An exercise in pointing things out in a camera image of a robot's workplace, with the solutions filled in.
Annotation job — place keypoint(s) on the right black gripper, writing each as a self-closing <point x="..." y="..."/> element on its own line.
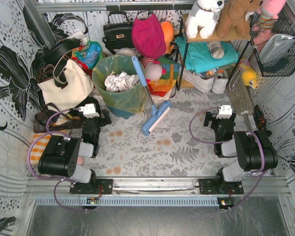
<point x="209" y="118"/>

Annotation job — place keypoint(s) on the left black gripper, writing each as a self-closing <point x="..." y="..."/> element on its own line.
<point x="104" y="117"/>

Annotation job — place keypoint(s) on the teal plastic trash bin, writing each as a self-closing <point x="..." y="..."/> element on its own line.
<point x="122" y="103"/>

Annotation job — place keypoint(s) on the yellow translucent trash bag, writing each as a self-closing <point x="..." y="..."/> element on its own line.
<point x="117" y="81"/>

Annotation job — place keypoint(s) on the light blue floor squeegee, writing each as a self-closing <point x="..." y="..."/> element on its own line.
<point x="157" y="114"/>

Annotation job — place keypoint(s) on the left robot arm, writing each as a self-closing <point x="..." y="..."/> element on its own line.
<point x="75" y="135"/>

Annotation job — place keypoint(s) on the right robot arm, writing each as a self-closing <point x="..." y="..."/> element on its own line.
<point x="252" y="150"/>

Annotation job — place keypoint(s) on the brown leather bag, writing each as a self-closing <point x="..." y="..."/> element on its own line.
<point x="60" y="122"/>

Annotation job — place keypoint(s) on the cream canvas tote bag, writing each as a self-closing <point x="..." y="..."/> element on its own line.
<point x="77" y="87"/>

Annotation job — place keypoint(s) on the crumpled white paper trash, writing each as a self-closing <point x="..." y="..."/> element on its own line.
<point x="120" y="82"/>

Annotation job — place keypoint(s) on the colourful print bag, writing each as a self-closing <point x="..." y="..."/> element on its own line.
<point x="88" y="56"/>

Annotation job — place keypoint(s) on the rainbow striped bag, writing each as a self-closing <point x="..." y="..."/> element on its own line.
<point x="168" y="78"/>

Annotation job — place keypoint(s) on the white sneakers pair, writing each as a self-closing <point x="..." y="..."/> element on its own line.
<point x="215" y="83"/>

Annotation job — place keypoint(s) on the yellow plush duck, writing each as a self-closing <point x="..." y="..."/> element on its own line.
<point x="248" y="74"/>

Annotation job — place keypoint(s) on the orange checkered towel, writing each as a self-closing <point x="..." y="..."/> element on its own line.
<point x="38" y="149"/>

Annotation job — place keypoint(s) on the teal folded cloth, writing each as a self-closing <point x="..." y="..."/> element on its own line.
<point x="199" y="59"/>

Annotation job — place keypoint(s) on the black leather handbag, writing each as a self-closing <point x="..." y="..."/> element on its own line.
<point x="119" y="35"/>

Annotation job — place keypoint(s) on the silver foil pouch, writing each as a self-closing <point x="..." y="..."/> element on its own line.
<point x="276" y="47"/>

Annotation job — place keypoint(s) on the magenta cloth hat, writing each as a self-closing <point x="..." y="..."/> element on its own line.
<point x="148" y="37"/>

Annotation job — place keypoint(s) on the brown teddy bear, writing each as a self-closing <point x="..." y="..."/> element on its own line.
<point x="236" y="14"/>

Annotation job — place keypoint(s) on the orange plush toy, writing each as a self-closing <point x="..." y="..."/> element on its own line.
<point x="168" y="31"/>

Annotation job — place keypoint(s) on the white plush dog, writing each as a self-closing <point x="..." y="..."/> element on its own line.
<point x="203" y="17"/>

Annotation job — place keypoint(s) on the pink plush toy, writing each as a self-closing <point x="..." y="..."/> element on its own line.
<point x="268" y="13"/>

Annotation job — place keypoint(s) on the bristle broom with handle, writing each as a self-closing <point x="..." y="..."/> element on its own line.
<point x="241" y="102"/>

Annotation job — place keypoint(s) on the aluminium front rail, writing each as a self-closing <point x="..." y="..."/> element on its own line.
<point x="169" y="186"/>

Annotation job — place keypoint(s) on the black wire basket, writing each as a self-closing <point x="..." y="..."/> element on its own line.
<point x="283" y="67"/>

